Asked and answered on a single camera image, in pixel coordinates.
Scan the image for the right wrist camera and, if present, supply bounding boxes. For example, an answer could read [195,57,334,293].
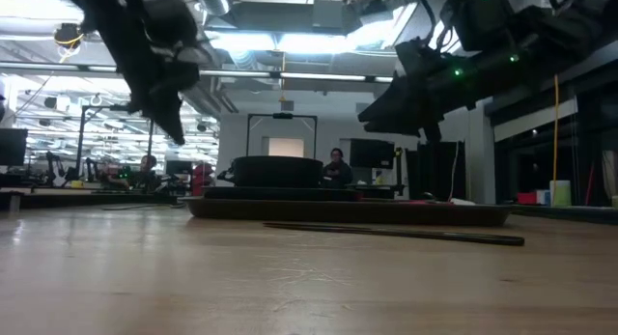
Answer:
[441,0,516,51]

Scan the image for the black curtain panels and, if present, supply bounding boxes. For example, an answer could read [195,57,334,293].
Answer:
[404,139,467,204]

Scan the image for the yellow pole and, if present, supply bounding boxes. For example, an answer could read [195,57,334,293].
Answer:
[552,73,561,182]

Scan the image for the brown plastic tray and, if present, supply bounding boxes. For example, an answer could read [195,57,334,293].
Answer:
[179,195,514,229]

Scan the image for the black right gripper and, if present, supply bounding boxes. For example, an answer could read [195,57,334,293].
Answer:
[357,38,532,142]

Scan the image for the black bowl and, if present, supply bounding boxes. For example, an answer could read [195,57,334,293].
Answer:
[230,154,324,189]

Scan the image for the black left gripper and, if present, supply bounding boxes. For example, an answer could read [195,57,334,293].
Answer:
[89,0,200,146]

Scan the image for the metal spoon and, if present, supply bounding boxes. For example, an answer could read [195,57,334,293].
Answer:
[99,202,187,211]

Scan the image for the black metal gantry frame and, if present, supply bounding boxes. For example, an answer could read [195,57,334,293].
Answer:
[75,104,155,177]
[245,112,319,158]

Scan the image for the red chair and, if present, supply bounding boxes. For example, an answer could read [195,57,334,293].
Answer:
[191,161,215,196]

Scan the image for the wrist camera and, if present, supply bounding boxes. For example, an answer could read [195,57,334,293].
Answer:
[441,0,516,51]
[144,0,213,66]

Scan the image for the person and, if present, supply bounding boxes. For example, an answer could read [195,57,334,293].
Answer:
[322,147,354,189]
[129,154,163,190]

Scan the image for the long LED light bar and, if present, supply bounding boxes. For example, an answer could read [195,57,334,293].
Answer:
[0,62,395,88]

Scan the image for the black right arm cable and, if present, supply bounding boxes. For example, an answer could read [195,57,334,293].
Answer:
[413,0,458,54]

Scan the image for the small black monitor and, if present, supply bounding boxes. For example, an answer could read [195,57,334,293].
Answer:
[165,159,194,176]

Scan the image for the black metal table frame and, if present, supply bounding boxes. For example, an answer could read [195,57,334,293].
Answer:
[0,188,618,226]

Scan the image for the black desk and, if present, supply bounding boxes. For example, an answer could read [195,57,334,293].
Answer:
[351,181,407,200]

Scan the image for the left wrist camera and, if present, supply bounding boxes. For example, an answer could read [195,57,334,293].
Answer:
[144,0,213,66]

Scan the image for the pale bucket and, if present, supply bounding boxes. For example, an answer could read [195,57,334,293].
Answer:
[548,180,573,208]

